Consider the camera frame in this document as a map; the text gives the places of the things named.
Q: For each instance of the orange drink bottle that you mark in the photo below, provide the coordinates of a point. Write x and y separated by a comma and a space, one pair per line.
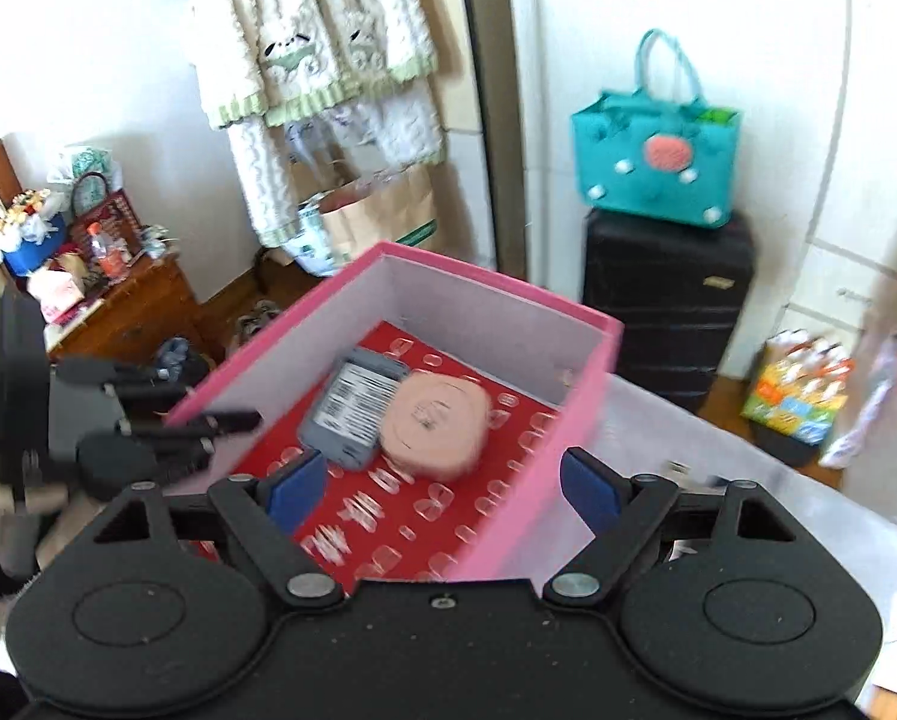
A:
107, 255

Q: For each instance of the wooden cabinet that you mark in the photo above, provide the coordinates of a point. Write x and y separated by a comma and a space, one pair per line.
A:
141, 307

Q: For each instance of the pair of shoes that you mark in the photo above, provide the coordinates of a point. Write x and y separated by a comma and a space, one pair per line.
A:
253, 322

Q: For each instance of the grey barcode box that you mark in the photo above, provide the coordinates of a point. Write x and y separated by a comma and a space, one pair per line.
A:
351, 412

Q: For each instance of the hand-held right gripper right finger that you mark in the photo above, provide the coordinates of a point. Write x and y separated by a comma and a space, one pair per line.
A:
587, 487

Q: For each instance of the black suitcase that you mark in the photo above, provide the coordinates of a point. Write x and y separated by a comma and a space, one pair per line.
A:
666, 300

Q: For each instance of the red woven basket bag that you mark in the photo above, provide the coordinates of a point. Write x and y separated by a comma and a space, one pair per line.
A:
114, 214

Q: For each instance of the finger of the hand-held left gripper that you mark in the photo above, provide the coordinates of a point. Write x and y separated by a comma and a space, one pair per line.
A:
208, 421
141, 375

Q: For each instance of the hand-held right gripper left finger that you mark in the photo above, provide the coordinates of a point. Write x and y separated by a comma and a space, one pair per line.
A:
298, 481

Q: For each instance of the blue flower bucket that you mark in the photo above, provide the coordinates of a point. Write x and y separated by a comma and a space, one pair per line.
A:
32, 251

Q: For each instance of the pink cardboard box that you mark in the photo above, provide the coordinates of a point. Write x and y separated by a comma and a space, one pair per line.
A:
538, 495

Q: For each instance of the round pink case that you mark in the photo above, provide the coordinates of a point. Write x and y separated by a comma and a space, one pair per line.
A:
433, 427

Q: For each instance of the pink tissue box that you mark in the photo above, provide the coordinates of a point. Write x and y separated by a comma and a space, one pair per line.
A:
54, 292

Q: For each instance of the clear plastic bag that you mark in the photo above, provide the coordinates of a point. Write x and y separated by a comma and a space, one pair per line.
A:
868, 405

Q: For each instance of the cream fleece pajamas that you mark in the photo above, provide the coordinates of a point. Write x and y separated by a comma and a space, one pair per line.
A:
291, 30

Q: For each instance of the white wardrobe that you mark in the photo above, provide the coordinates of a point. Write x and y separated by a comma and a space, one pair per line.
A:
793, 90

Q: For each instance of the colourful drink carton box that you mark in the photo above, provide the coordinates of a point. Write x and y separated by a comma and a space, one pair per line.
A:
797, 405

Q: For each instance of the red press-on nail card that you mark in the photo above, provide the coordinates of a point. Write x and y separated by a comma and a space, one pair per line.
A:
418, 532

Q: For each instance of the teal knitted handbag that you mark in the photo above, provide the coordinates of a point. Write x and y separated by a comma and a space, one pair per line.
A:
643, 180

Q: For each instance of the brown paper bag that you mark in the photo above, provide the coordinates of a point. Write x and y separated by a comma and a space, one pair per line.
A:
381, 217

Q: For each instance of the blue white plastic bag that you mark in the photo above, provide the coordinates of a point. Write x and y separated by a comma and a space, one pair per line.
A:
315, 240

